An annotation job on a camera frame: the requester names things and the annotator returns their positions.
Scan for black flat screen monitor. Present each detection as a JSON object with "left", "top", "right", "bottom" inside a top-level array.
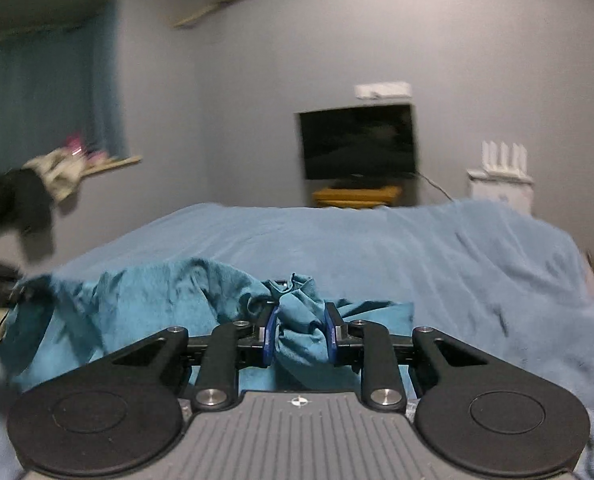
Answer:
[{"left": 297, "top": 102, "right": 419, "bottom": 181}]

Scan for black monitor cable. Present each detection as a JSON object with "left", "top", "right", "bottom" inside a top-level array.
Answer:
[{"left": 411, "top": 170, "right": 454, "bottom": 202}]

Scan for blue curtain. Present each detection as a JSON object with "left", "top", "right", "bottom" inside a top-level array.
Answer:
[{"left": 0, "top": 0, "right": 129, "bottom": 172}]

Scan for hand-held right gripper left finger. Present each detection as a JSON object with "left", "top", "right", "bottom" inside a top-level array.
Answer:
[{"left": 106, "top": 304, "right": 281, "bottom": 409}]

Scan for pink clothes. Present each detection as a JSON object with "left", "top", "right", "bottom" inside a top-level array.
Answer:
[{"left": 64, "top": 132, "right": 111, "bottom": 166}]

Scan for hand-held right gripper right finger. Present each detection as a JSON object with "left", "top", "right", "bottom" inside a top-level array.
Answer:
[{"left": 324, "top": 302, "right": 494, "bottom": 409}]

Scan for white wall power strip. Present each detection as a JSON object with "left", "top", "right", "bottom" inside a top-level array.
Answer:
[{"left": 354, "top": 81, "right": 412, "bottom": 100}]

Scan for light blue fleece blanket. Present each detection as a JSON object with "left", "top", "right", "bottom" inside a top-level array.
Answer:
[{"left": 0, "top": 198, "right": 594, "bottom": 480}]

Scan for beige cloth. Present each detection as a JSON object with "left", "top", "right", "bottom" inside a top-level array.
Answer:
[{"left": 24, "top": 149, "right": 86, "bottom": 204}]

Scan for teal zip jacket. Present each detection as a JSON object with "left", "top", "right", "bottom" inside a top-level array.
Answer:
[{"left": 0, "top": 257, "right": 414, "bottom": 397}]

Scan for dark cloth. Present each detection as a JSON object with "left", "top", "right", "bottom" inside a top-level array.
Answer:
[{"left": 0, "top": 169, "right": 56, "bottom": 264}]

